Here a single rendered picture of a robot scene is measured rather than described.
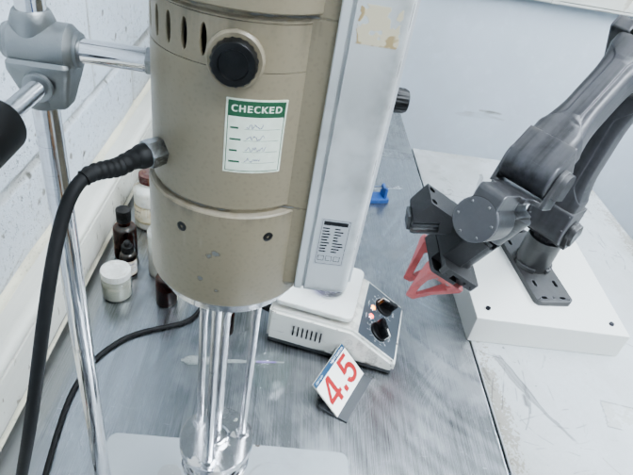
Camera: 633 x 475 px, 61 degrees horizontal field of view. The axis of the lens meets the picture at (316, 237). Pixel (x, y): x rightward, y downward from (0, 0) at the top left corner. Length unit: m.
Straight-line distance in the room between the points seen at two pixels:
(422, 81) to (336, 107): 2.03
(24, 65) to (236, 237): 0.14
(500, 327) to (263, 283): 0.66
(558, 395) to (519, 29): 1.65
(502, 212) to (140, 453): 0.52
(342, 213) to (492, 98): 2.11
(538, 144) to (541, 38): 1.65
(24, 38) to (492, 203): 0.51
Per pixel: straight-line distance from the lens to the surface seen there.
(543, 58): 2.40
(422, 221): 0.72
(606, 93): 0.79
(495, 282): 1.00
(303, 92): 0.27
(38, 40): 0.32
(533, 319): 0.97
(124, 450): 0.73
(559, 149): 0.73
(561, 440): 0.89
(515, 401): 0.90
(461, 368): 0.90
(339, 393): 0.79
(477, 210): 0.67
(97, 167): 0.28
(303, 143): 0.28
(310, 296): 0.80
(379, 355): 0.82
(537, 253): 1.02
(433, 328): 0.95
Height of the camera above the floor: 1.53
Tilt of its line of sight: 36 degrees down
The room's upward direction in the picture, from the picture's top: 11 degrees clockwise
